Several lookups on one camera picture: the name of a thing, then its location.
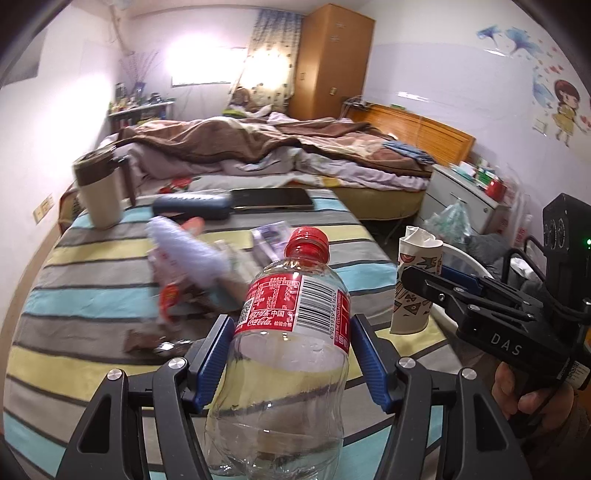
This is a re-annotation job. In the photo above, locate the white red plastic bag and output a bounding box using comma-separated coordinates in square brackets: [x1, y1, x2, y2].
[508, 193, 533, 248]

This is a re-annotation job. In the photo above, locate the bed with wooden headboard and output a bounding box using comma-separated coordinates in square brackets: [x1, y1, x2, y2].
[103, 105, 475, 220]

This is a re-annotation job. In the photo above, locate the brown teddy bear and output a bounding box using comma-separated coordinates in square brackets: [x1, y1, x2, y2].
[228, 86, 259, 113]

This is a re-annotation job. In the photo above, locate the patterned window curtain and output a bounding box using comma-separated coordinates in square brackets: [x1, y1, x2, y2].
[236, 9, 304, 113]

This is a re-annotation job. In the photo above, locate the brown and cream thermos mug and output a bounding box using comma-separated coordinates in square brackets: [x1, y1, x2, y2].
[73, 147, 136, 230]

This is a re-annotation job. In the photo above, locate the brown fleece blanket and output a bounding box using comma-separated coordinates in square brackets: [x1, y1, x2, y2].
[113, 116, 436, 178]

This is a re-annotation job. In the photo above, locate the orange lid jelly cup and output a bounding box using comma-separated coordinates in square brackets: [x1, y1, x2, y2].
[181, 217, 204, 236]

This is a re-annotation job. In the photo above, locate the wooden wardrobe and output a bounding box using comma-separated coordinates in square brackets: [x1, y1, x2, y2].
[287, 4, 375, 120]

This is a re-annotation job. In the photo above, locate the dark blue glasses case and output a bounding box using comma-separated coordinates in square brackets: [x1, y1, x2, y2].
[151, 192, 232, 221]

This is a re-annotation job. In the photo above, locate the red jar on cabinet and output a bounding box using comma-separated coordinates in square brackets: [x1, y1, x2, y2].
[485, 179, 507, 203]

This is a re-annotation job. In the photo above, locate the clear cola bottle red cap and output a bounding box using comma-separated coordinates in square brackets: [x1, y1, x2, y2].
[204, 226, 351, 479]

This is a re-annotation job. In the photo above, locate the patterned paper cup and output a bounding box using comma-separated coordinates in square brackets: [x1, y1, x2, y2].
[390, 226, 443, 335]

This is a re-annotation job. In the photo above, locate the green printed plastic bag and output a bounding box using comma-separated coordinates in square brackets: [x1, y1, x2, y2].
[423, 200, 472, 250]

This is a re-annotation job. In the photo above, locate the cluttered white shelf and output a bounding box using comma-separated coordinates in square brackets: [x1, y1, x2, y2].
[107, 82, 175, 134]

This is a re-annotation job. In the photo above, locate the cartoon girl wall sticker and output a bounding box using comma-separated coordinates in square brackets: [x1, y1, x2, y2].
[532, 78, 587, 148]

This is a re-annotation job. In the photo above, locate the striped fleece table cloth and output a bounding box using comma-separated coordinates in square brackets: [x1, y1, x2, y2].
[2, 186, 463, 480]

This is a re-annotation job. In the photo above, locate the dried branch decoration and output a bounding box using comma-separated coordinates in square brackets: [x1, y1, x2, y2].
[119, 50, 159, 91]

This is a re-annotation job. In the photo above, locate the folded blue cloth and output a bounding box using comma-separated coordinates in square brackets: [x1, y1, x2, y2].
[383, 140, 436, 165]

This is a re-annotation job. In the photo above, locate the person's right hand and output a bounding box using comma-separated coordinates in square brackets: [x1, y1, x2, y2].
[492, 362, 575, 430]

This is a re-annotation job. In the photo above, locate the black chair with clothes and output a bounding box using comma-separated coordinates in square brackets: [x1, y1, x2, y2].
[465, 233, 542, 300]

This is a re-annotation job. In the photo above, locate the white bedside cabinet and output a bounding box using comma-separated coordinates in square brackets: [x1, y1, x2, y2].
[414, 165, 509, 234]

